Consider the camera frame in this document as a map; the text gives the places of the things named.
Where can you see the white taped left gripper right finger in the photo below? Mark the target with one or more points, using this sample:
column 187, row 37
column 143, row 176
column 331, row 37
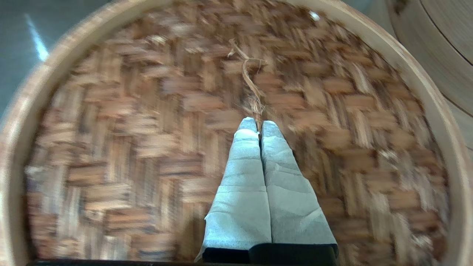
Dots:
column 292, row 207

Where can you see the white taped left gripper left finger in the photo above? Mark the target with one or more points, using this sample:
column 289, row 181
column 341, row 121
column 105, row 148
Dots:
column 244, row 192

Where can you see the tall bamboo steamer stack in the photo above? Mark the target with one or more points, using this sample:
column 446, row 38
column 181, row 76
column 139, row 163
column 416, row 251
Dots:
column 443, row 48

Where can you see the woven bamboo steamer lid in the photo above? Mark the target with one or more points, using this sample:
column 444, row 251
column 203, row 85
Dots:
column 129, row 147

